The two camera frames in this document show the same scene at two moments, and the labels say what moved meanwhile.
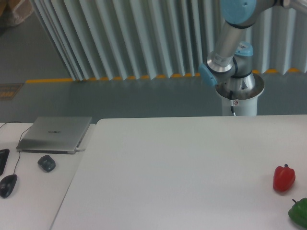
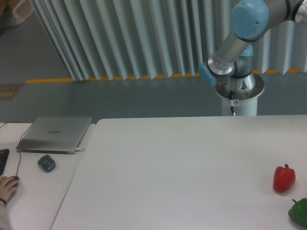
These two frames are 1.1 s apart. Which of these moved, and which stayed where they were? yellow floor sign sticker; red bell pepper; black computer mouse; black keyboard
Moved: black computer mouse
Stayed: black keyboard; yellow floor sign sticker; red bell pepper
